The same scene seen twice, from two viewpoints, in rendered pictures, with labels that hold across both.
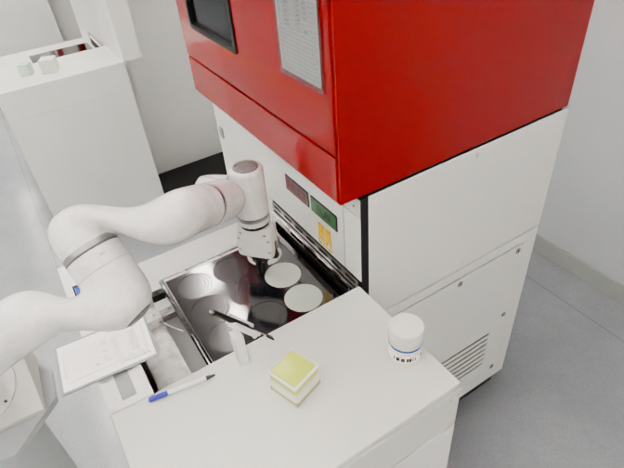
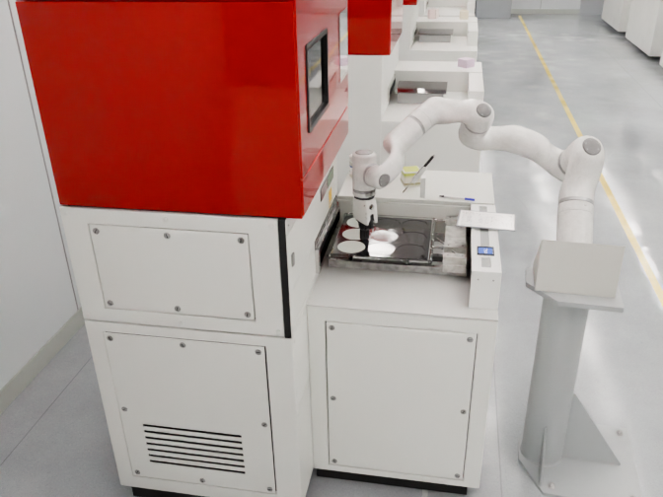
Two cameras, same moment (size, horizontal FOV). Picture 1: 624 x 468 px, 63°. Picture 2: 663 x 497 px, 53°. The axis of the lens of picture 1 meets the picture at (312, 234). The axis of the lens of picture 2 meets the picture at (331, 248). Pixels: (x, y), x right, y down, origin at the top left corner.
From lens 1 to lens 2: 3.19 m
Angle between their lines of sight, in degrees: 105
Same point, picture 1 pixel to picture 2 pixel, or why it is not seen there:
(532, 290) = (72, 394)
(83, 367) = (501, 218)
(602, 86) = not seen: outside the picture
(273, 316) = (384, 222)
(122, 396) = (486, 208)
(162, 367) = (458, 235)
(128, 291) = not seen: hidden behind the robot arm
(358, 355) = not seen: hidden behind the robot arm
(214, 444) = (456, 184)
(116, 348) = (479, 218)
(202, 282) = (405, 249)
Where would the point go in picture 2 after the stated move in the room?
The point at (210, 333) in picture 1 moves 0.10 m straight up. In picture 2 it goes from (423, 229) to (424, 205)
